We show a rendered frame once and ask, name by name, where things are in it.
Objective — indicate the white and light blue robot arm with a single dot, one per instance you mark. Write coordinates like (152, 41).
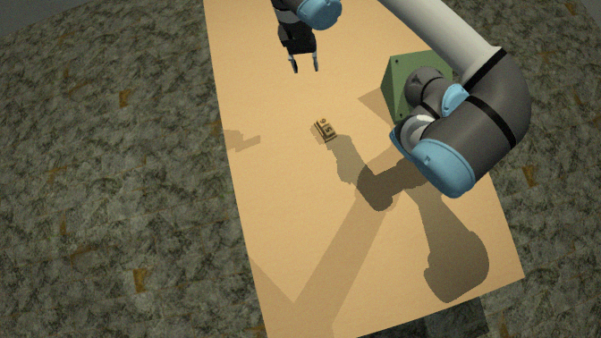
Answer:
(454, 151)

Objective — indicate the beige number cube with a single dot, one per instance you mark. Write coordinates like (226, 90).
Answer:
(328, 131)
(322, 122)

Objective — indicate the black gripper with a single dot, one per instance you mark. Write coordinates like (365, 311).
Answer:
(290, 23)

